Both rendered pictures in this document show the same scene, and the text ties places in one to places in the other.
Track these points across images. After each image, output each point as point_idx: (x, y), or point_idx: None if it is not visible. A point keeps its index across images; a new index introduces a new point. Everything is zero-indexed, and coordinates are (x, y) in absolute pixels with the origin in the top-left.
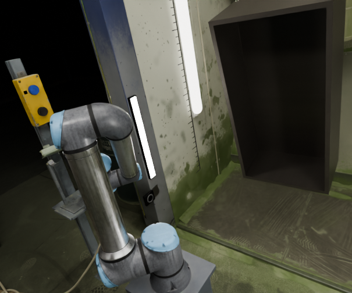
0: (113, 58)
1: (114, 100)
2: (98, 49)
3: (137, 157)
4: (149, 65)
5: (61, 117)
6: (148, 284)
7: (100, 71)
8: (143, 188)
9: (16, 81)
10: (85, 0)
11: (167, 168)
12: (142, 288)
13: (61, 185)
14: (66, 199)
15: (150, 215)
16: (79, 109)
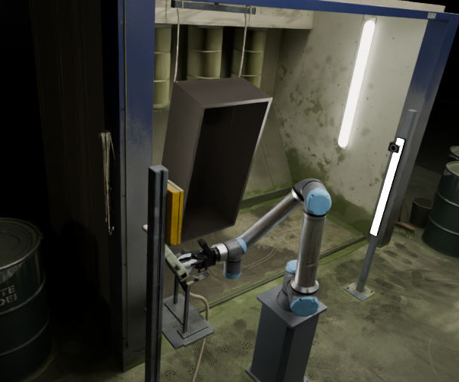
0: (149, 148)
1: (132, 198)
2: (128, 139)
3: (143, 261)
4: None
5: (326, 191)
6: (293, 314)
7: (121, 166)
8: (138, 301)
9: (183, 191)
10: (130, 83)
11: None
12: (296, 317)
13: (156, 322)
14: (168, 333)
15: (136, 336)
16: (320, 184)
